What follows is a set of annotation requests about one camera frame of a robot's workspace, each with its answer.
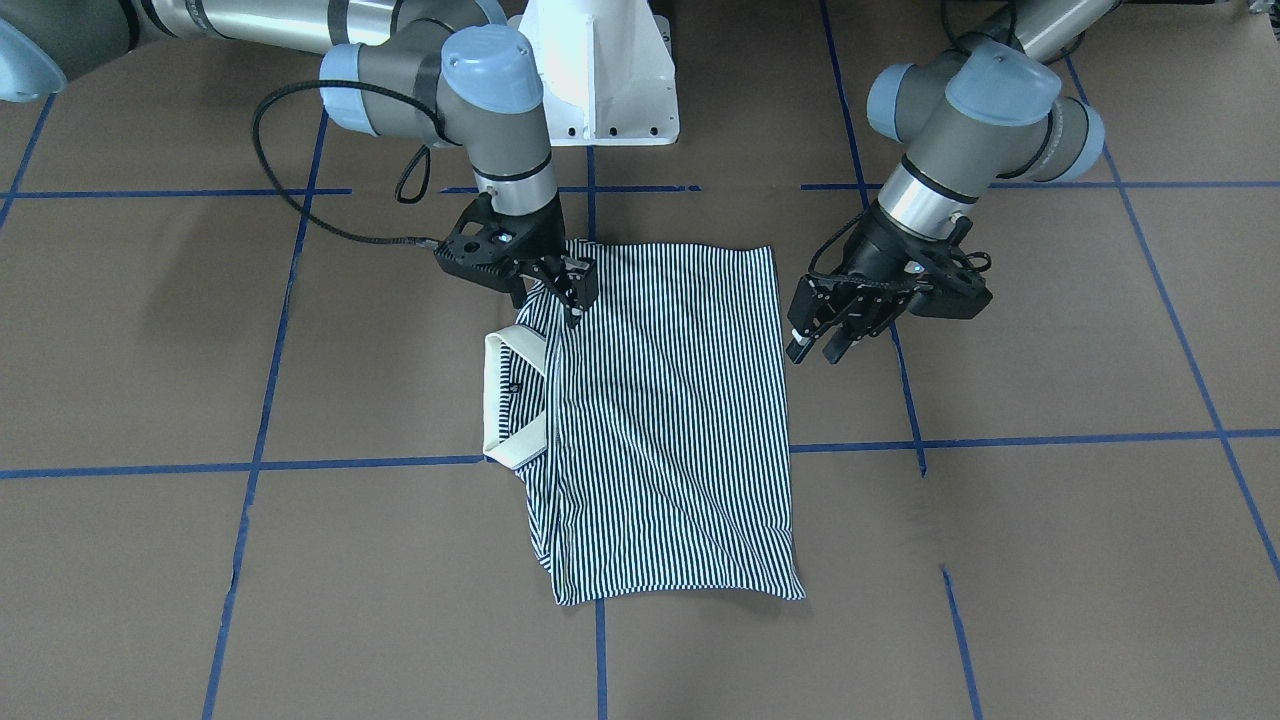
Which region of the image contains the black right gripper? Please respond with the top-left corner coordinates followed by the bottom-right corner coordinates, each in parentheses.
top-left (470, 193), bottom-right (600, 331)

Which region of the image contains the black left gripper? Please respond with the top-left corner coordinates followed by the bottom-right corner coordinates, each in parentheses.
top-left (785, 202), bottom-right (937, 364)

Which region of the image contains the striped polo shirt white collar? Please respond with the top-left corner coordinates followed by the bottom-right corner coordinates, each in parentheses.
top-left (483, 240), bottom-right (806, 606)

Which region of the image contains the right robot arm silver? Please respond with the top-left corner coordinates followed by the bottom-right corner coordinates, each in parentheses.
top-left (1, 1), bottom-right (599, 325)

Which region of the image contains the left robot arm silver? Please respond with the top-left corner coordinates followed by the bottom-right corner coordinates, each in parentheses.
top-left (786, 1), bottom-right (1115, 363)

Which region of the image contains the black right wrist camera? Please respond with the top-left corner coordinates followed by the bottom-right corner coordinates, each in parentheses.
top-left (433, 193), bottom-right (525, 305)

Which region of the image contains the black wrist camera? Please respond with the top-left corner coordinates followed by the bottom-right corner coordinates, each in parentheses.
top-left (900, 215), bottom-right (993, 320)
top-left (433, 193), bottom-right (525, 305)

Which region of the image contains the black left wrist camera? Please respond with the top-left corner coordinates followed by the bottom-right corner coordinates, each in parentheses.
top-left (900, 215), bottom-right (993, 320)

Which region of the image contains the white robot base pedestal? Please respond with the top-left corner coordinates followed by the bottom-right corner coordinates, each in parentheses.
top-left (508, 1), bottom-right (681, 147)

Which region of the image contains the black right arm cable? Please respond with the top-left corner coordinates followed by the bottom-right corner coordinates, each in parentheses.
top-left (252, 79), bottom-right (451, 247)

